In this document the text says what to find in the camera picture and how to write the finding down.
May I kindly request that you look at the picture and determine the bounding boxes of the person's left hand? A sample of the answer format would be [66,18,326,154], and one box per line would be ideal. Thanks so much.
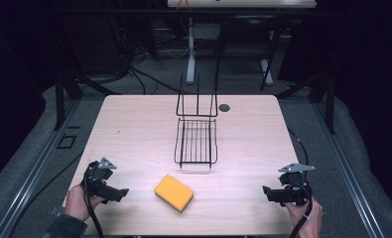
[64,182,104,223]

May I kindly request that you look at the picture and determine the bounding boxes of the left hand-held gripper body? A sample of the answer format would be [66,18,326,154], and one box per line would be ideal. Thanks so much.
[80,157,118,200]

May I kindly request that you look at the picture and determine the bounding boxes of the white desk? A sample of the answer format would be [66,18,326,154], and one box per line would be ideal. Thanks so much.
[167,0,318,85]

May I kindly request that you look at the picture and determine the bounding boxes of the yellow sponge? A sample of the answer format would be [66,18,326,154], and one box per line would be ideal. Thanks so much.
[153,174,196,214]

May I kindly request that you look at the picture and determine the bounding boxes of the black chair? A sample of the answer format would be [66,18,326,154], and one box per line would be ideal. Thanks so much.
[213,14,283,92]

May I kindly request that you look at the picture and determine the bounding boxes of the black wire rack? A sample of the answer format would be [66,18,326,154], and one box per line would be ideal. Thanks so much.
[173,72,219,170]

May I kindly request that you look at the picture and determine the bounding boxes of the black metal stand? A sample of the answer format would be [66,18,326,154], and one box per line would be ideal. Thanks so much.
[53,69,122,132]
[275,70,337,135]

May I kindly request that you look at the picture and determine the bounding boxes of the black square floor frame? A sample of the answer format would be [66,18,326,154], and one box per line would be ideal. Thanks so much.
[56,133,78,150]

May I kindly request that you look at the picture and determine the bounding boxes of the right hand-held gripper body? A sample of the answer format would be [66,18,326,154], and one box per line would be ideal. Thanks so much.
[277,162,317,207]

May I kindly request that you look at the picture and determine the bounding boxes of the person's right hand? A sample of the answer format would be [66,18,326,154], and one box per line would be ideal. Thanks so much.
[282,196,325,238]

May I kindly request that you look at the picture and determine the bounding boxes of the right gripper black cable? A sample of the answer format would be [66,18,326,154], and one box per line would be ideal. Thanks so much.
[287,129,315,238]

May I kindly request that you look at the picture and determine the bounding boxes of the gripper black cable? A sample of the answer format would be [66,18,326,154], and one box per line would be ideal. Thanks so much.
[287,129,315,238]
[82,178,105,238]

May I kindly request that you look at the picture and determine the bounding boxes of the black floor cables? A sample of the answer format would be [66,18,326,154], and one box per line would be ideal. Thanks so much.
[83,19,192,97]

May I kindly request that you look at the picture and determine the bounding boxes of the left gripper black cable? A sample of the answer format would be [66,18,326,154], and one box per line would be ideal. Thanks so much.
[82,178,105,238]

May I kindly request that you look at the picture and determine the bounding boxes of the aluminium floor rail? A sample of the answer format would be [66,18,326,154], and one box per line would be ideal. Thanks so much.
[0,98,82,238]
[311,98,388,238]

